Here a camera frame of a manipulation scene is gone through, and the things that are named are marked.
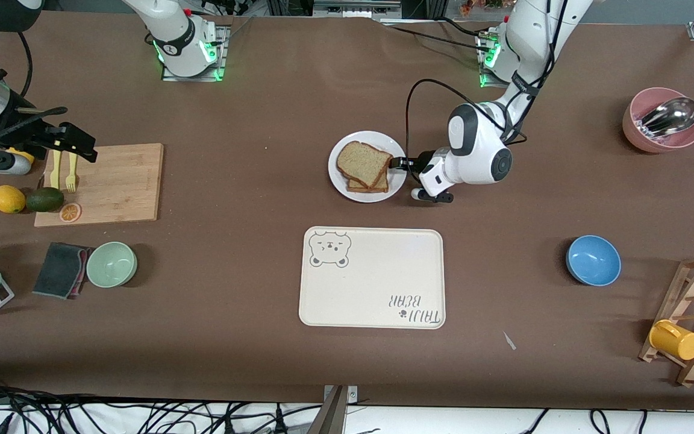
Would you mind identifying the white round plate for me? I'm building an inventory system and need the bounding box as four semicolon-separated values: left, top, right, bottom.
328;131;408;203

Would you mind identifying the brown bread slice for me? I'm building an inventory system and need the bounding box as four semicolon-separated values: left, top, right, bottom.
347;177;390;194
336;141;393;189

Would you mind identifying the yellow plastic knife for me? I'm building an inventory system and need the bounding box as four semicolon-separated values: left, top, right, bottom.
50;142;63;189

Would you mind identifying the wooden cutting board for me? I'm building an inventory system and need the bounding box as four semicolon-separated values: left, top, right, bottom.
34;143;165;228

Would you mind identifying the dark green avocado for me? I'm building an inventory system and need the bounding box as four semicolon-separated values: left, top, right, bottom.
25;187;65;213

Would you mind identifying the cream bear print tray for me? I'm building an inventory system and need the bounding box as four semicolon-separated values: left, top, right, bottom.
298;226;446;330

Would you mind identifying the mint green bowl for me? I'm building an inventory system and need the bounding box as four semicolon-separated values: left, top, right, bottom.
86;242;138;288

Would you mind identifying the dark grey folded cloth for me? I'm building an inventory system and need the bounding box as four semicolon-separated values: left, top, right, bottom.
33;242;96;300

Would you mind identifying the blue bowl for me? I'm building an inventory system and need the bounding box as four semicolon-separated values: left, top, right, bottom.
566;235;622;287

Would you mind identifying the pink bowl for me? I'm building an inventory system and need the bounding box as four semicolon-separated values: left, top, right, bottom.
622;87;694;154

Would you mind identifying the metal scoop spoon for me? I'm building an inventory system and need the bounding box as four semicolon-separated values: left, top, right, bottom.
641;86;694;138

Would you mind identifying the wooden mug rack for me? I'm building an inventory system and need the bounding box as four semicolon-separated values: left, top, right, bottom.
639;254;694;388

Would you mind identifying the yellow mug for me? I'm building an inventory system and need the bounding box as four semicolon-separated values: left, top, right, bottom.
649;319;694;361

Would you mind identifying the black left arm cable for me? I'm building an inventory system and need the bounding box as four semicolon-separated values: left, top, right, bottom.
405;78;528;163

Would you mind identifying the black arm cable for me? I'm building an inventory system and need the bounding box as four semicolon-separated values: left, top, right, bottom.
0;30;69;148
405;78;528;163

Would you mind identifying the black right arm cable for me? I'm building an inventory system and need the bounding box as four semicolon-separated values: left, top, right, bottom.
0;30;69;148

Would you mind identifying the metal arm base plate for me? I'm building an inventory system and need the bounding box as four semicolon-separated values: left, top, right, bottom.
477;33;543;90
161;24;228;82

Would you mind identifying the black table cable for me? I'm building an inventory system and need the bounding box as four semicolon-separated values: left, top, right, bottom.
380;17;495;54

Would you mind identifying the grey metal frame box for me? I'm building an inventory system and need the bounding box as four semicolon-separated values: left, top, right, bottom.
313;0;403;19

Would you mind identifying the metal table edge bracket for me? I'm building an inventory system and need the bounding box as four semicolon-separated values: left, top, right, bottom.
323;385;358;434

